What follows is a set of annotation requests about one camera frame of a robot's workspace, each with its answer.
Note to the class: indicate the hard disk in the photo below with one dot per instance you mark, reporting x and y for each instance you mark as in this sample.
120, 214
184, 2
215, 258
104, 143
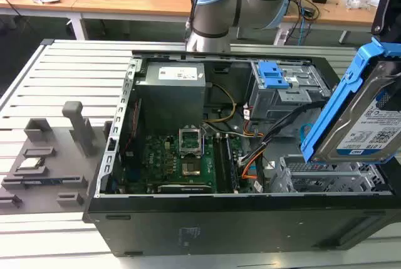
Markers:
360, 118

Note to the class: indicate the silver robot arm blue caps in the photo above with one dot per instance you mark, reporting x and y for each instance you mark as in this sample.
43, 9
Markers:
216, 2

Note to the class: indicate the silver perforated disk bay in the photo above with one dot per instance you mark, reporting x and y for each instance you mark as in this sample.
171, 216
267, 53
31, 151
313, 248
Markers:
313, 178

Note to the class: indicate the RAM slot bank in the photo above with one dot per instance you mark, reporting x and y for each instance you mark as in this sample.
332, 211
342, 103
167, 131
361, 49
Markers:
227, 165

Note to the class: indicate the blue drive cage latch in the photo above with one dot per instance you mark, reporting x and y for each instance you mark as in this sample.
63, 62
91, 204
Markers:
271, 76

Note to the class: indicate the silver drive cage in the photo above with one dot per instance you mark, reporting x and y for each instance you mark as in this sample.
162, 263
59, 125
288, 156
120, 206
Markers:
275, 103

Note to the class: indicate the grey power supply unit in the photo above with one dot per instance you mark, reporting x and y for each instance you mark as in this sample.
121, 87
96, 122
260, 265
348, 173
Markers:
170, 93

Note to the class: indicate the CPU socket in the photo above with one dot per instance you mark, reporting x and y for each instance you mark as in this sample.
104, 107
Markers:
190, 143

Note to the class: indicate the square chipset heat sink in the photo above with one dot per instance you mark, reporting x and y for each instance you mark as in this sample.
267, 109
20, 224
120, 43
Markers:
191, 169

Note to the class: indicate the wooden desk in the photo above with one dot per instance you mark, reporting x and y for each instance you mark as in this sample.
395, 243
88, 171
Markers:
125, 4

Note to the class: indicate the graphics card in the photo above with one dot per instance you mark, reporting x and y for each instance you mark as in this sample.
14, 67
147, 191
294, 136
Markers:
185, 188

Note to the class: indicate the green motherboard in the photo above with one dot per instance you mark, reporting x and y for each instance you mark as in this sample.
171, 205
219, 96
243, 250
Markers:
163, 162

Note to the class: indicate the black open PC case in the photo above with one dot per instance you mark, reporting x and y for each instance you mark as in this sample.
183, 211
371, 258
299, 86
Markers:
219, 228

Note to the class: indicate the grey parts rack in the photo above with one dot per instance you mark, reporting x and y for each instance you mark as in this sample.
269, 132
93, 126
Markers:
62, 162

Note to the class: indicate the dark RAM stick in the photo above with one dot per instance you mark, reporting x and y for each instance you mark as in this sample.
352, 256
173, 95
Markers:
40, 182

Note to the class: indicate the silver CPU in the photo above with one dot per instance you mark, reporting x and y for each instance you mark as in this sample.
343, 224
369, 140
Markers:
30, 163

